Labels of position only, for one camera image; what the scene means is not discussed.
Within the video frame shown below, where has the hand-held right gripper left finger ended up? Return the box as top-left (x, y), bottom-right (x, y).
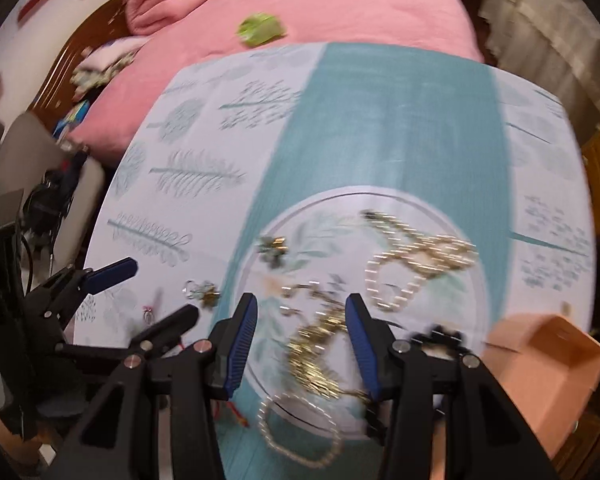
top-left (55, 292), bottom-right (259, 480)

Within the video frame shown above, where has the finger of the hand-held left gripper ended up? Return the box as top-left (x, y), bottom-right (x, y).
top-left (25, 257), bottom-right (139, 331)
top-left (55, 305), bottom-right (201, 361)

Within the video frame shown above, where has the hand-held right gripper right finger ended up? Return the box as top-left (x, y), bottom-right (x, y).
top-left (345, 292), bottom-right (561, 480)

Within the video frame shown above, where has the gold chain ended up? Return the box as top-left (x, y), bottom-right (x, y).
top-left (282, 302), bottom-right (376, 403)

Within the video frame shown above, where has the black bead bracelet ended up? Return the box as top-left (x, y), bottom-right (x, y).
top-left (411, 324), bottom-right (465, 350)

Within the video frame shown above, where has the peach cardboard box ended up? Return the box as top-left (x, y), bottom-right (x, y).
top-left (480, 312), bottom-right (600, 446)

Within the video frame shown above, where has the blue book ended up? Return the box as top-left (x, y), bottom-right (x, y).
top-left (54, 100), bottom-right (92, 139)

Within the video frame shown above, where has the floral cloth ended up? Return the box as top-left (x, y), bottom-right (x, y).
top-left (71, 39), bottom-right (148, 92)

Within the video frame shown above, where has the teal and white printed tablecloth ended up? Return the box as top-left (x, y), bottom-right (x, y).
top-left (72, 42), bottom-right (597, 480)

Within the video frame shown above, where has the dark wooden headboard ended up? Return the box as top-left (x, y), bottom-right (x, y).
top-left (25, 0), bottom-right (133, 113)

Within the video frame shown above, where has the green crumpled wrapper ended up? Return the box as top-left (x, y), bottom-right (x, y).
top-left (236, 12), bottom-right (286, 50)

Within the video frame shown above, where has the bed with cream cover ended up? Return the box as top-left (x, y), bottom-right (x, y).
top-left (477, 0), bottom-right (600, 128)

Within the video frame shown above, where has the red string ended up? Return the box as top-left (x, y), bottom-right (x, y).
top-left (224, 400), bottom-right (252, 429)

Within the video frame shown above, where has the white pearl bracelet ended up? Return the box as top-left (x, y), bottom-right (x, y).
top-left (256, 393), bottom-right (344, 467)

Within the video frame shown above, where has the gold beaded necklace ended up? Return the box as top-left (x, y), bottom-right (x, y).
top-left (362, 210), bottom-right (481, 281)

